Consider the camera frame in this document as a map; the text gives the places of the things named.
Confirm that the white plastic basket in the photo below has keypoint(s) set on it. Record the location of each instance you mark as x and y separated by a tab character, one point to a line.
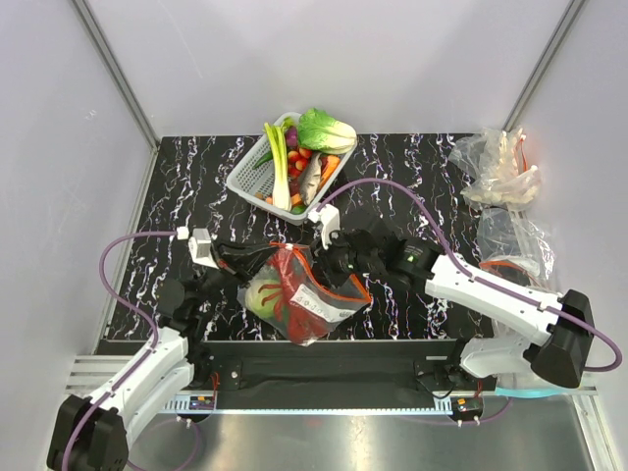
256	186

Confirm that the red lychee cluster toy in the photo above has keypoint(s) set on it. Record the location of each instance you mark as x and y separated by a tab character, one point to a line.
298	160

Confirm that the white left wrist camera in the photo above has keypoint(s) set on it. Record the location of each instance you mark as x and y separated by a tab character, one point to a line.
201	249

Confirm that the teal zip bag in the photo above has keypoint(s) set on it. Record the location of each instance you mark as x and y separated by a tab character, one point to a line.
527	393

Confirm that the aluminium frame post right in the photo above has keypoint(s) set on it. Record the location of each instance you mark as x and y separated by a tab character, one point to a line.
566	22

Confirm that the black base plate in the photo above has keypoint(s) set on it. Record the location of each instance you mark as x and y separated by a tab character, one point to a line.
335	362

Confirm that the orange carrot piece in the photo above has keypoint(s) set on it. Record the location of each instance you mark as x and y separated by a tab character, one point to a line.
331	164

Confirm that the green chili pepper toy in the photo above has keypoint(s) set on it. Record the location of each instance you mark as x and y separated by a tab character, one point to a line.
267	157

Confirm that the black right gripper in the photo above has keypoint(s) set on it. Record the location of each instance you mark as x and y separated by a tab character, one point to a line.
331	273

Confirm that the small green lime toy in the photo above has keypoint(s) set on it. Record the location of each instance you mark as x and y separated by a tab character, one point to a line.
298	209

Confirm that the aluminium frame post left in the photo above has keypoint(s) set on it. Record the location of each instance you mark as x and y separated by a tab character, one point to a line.
108	57

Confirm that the pile of clear bags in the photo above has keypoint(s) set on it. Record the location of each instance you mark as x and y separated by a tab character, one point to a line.
503	186

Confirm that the purple onion toy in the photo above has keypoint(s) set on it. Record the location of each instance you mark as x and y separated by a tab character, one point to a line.
291	137

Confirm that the red toy lobster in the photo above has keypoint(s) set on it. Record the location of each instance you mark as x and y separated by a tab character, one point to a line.
300	324

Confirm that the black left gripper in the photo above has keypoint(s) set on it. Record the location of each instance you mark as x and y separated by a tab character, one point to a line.
242	260

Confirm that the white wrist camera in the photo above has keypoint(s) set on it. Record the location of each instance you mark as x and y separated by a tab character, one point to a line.
201	249
327	219

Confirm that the clear zip bag orange zipper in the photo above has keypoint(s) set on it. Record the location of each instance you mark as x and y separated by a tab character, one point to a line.
334	305

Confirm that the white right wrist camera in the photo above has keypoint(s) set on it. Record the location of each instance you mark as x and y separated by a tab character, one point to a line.
327	219

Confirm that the aluminium frame post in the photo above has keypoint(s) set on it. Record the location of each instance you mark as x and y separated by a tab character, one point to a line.
566	22
108	57

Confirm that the napa cabbage toy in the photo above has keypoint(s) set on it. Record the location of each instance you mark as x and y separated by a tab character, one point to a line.
319	131

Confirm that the round green cabbage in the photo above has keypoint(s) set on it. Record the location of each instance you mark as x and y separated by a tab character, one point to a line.
265	299

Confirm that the grey toy fish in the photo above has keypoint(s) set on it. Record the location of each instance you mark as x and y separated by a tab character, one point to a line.
310	179

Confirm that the green leek toy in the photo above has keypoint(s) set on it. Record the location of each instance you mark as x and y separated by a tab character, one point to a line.
281	196

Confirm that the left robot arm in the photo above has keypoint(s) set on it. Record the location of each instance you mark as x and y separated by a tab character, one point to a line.
97	432

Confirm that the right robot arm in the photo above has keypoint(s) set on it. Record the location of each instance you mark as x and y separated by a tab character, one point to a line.
550	333

